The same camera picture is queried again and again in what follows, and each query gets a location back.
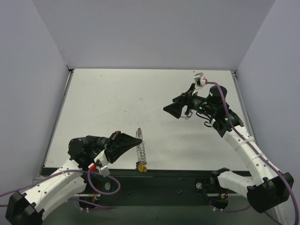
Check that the black key tag with key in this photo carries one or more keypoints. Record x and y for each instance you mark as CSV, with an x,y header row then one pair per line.
x,y
187,116

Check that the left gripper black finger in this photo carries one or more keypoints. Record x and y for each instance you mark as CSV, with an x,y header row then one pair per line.
x,y
126,142
118,150

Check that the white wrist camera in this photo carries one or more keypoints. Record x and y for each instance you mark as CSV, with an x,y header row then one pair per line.
x,y
100,163
200,82

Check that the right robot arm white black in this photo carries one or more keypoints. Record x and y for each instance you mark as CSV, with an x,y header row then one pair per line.
x,y
268,186

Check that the metal band with key rings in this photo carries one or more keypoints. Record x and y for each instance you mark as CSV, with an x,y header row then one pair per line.
x,y
140,149

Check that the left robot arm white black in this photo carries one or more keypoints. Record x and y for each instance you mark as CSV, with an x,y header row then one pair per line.
x,y
89,155

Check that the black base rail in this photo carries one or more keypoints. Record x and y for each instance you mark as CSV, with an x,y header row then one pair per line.
x,y
161,188

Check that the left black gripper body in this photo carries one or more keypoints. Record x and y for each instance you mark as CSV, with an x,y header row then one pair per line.
x,y
110,146

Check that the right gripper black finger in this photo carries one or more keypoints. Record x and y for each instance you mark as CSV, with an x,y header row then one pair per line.
x,y
184,95
175,108

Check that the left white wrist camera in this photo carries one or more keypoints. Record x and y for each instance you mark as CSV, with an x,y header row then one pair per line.
x,y
100,163

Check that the aluminium table frame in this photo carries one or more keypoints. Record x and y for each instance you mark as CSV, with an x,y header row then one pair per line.
x,y
243,112

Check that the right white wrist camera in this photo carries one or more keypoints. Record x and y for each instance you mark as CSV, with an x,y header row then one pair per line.
x,y
200,82

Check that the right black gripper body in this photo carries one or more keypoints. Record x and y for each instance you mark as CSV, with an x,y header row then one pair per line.
x,y
185,103

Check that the yellow key tag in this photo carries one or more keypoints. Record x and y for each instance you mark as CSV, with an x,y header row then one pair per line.
x,y
141,168

